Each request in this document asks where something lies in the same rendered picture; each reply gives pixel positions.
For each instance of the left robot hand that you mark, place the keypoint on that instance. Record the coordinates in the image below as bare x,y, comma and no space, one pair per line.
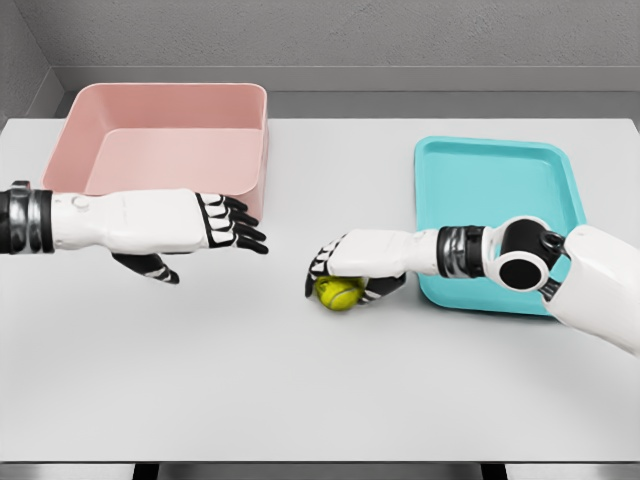
165,220

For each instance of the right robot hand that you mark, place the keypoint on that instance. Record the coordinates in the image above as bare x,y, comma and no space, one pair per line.
360,255

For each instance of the pink basket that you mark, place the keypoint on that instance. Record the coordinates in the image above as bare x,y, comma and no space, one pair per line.
170,145

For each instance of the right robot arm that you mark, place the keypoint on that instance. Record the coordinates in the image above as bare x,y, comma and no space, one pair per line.
525,260

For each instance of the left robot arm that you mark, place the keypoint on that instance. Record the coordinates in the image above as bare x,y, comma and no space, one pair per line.
60,220

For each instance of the blue tray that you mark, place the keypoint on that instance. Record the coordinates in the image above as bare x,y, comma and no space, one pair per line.
492,185

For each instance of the yellow-green tennis ball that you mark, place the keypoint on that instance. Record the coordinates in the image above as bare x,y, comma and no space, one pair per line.
338,293

